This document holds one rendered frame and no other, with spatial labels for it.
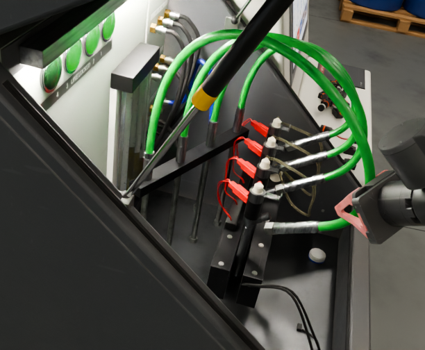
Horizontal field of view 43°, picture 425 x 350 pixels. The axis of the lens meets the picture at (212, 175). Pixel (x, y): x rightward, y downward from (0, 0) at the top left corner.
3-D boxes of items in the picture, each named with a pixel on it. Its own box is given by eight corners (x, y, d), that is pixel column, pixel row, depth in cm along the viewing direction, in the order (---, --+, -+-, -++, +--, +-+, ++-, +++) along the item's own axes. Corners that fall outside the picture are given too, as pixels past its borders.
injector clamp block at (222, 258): (247, 331, 107) (263, 279, 98) (199, 317, 108) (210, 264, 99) (271, 225, 134) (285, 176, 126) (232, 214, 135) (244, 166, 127)
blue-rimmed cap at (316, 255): (323, 266, 125) (326, 261, 125) (307, 261, 126) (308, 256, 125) (325, 254, 129) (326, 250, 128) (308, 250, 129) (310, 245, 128)
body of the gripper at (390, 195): (346, 200, 67) (389, 197, 60) (400, 164, 71) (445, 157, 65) (368, 245, 68) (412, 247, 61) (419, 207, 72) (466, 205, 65)
